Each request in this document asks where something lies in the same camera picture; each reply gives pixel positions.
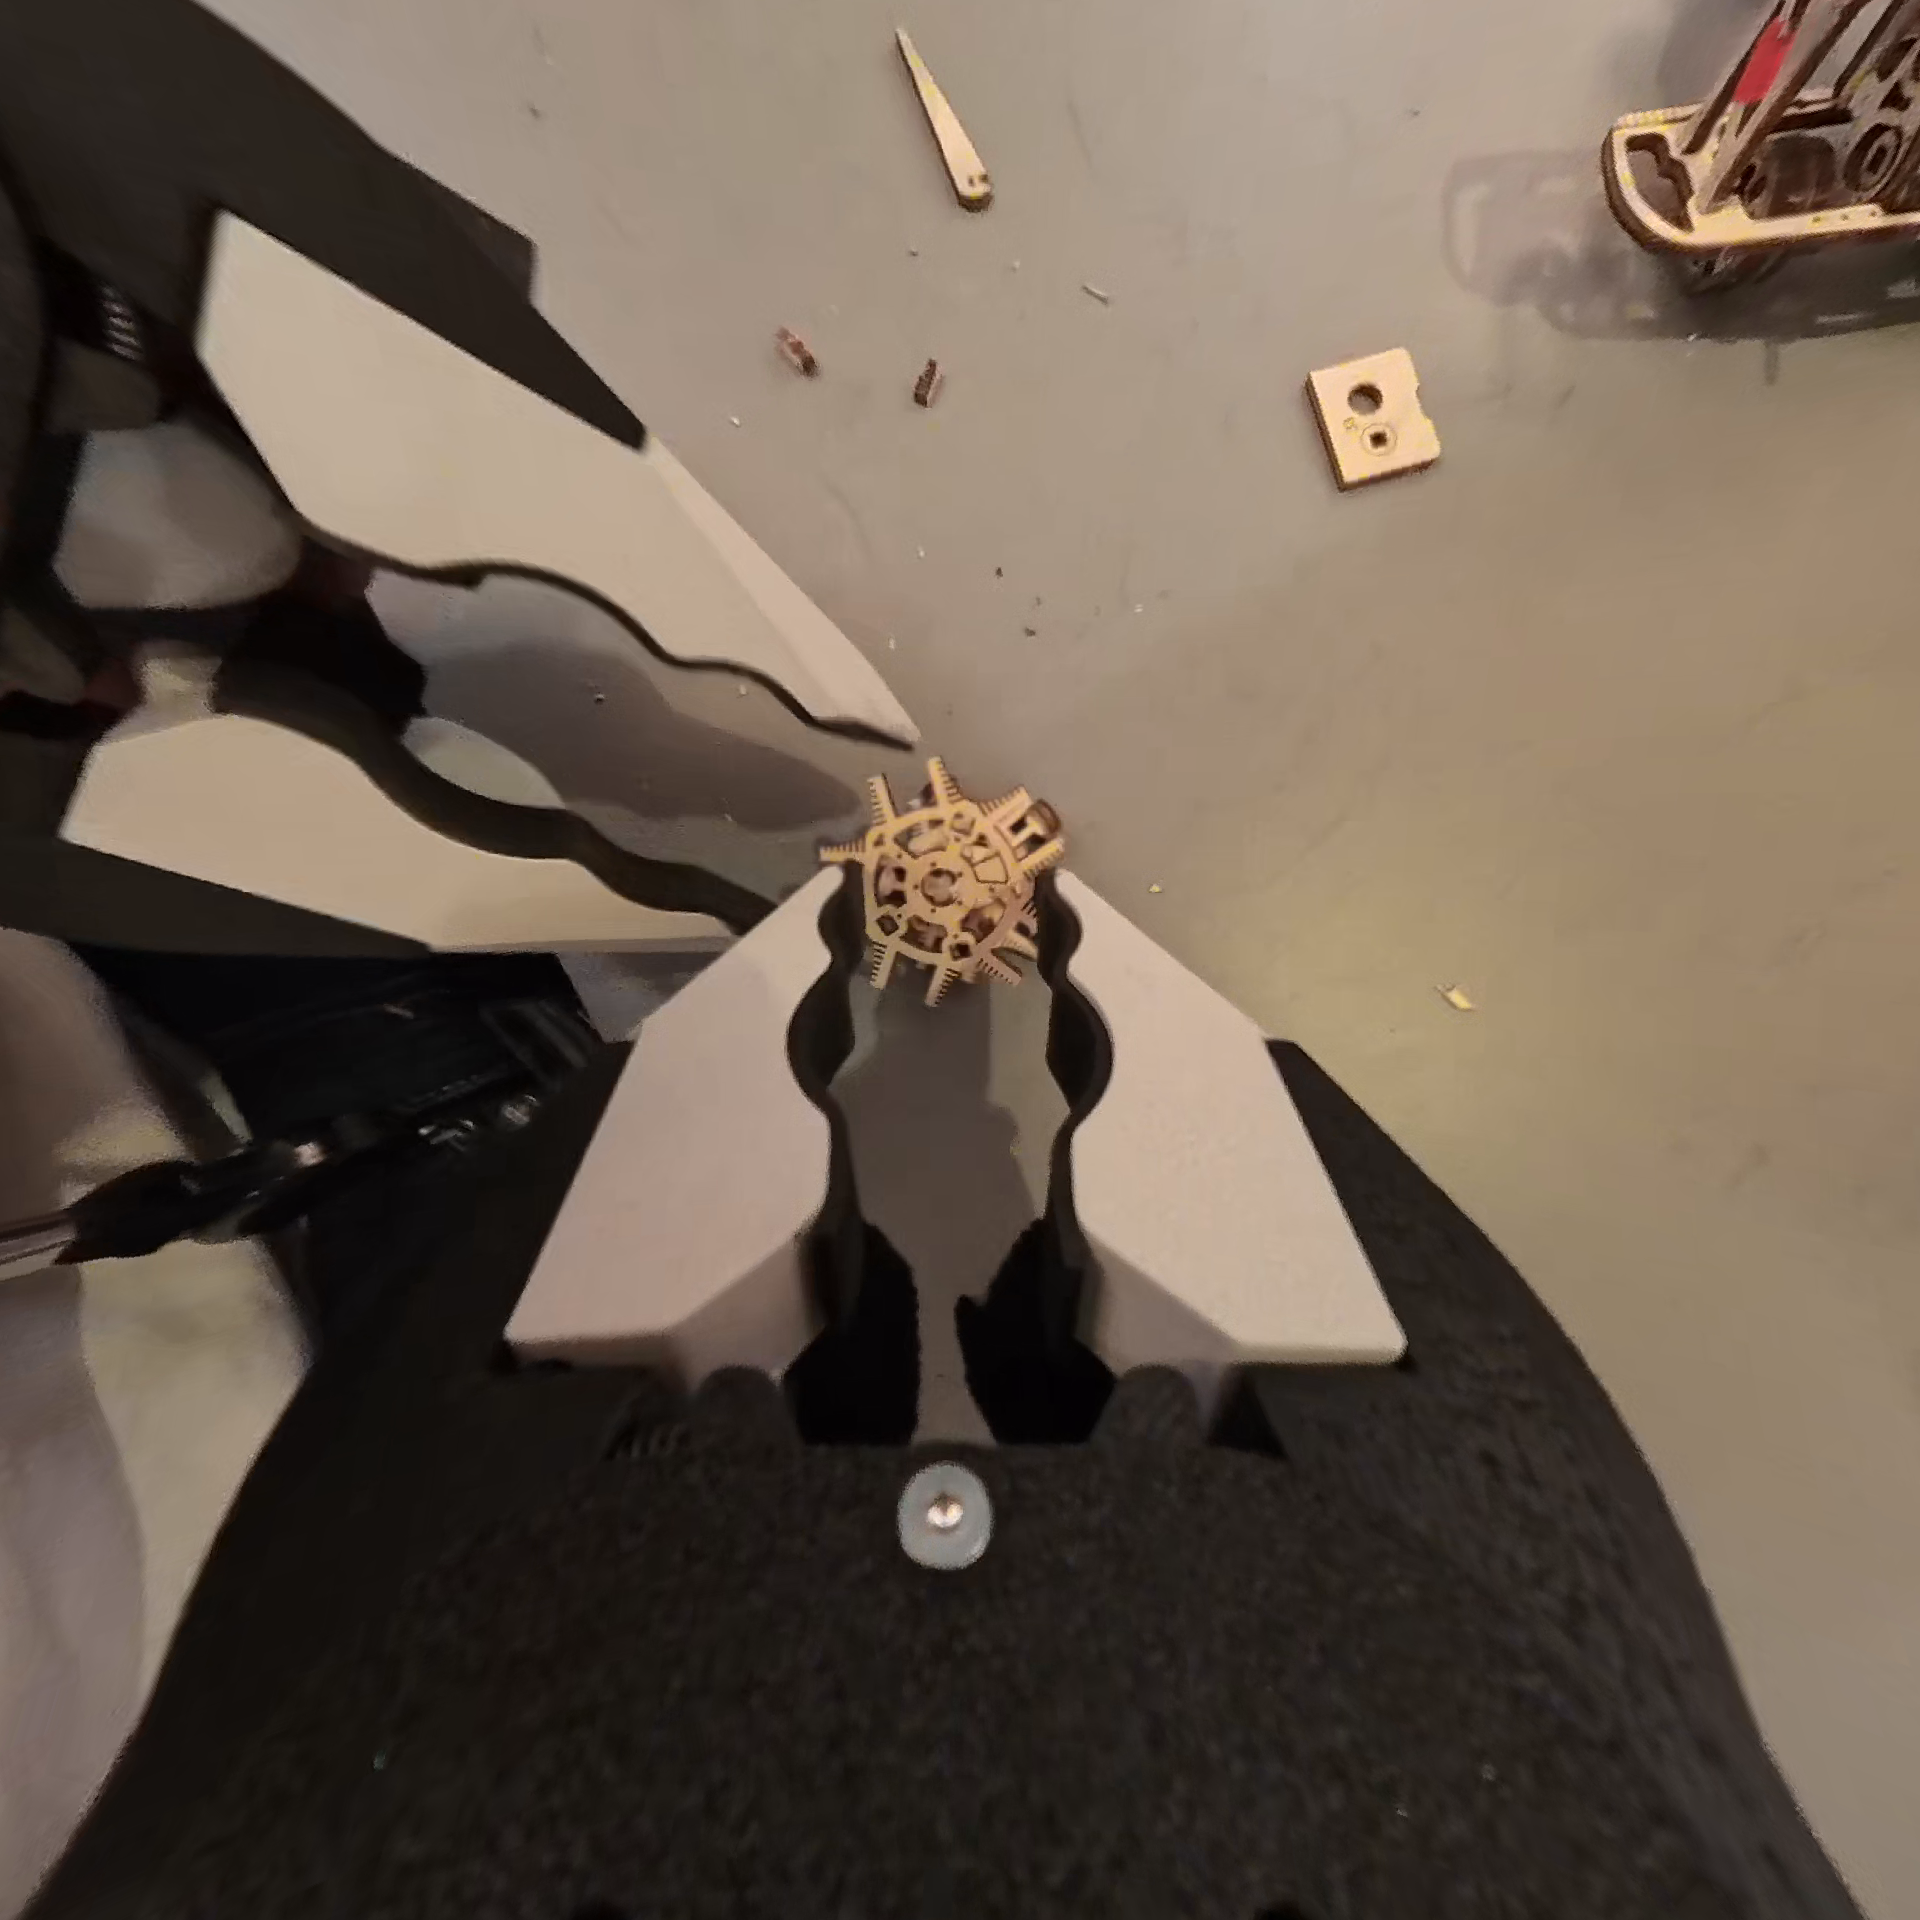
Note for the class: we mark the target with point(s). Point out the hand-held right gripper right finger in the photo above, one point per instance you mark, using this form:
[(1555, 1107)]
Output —
[(1215, 1200)]

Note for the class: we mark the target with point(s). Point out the person's dark jeans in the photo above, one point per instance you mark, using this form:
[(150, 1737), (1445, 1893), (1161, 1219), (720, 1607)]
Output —
[(374, 1020)]

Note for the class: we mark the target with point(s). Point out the grey desk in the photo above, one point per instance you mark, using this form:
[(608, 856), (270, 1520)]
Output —
[(1348, 749)]

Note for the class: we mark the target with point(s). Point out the wooden radial engine model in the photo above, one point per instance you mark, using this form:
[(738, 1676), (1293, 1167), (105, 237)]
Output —
[(900, 840)]

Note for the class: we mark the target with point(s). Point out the square wooden plate with holes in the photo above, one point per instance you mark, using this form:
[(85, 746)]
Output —
[(1343, 453)]

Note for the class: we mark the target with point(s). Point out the wooden biplane model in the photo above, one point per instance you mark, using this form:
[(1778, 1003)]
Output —
[(1724, 210)]

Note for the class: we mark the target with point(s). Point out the pointed wooden stick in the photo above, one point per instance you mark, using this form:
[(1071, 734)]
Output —
[(943, 127)]

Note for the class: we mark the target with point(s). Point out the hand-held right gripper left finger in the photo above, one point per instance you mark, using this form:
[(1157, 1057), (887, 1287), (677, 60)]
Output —
[(674, 1200)]

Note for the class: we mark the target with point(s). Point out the person's white shirt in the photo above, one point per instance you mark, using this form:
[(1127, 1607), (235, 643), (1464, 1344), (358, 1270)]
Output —
[(88, 1501)]

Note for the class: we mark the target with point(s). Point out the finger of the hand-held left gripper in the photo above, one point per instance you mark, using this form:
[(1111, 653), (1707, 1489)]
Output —
[(300, 856), (494, 449)]

